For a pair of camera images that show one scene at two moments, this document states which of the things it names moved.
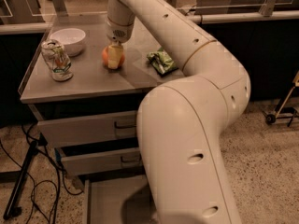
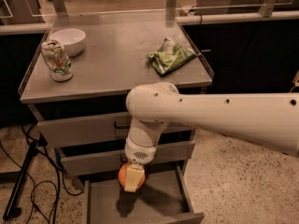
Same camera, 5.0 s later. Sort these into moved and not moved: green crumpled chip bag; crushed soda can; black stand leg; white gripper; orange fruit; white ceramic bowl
Moved: white gripper; orange fruit
Not moved: black stand leg; crushed soda can; white ceramic bowl; green crumpled chip bag
